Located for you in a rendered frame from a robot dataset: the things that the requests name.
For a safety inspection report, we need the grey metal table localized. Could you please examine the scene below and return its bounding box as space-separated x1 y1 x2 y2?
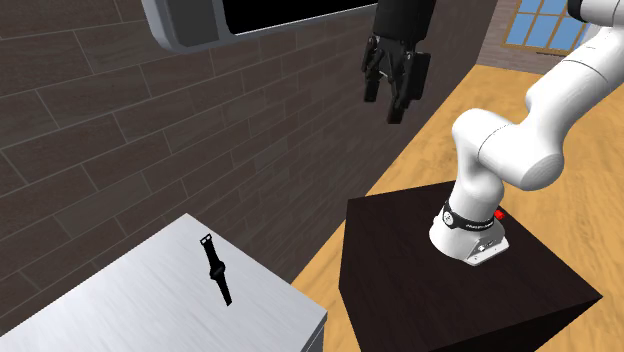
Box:
0 212 329 352

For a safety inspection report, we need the dark robot stand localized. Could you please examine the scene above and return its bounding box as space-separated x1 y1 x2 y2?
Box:
339 181 604 352

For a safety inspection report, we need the grey framed wall television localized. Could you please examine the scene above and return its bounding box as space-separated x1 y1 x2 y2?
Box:
141 0 379 54

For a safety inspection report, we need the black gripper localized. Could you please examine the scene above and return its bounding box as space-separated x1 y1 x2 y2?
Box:
361 0 438 126

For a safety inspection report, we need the black wristwatch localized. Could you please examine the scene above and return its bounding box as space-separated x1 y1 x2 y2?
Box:
199 233 234 308

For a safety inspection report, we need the wooden framed window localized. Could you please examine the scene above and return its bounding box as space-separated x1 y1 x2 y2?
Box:
501 0 594 56

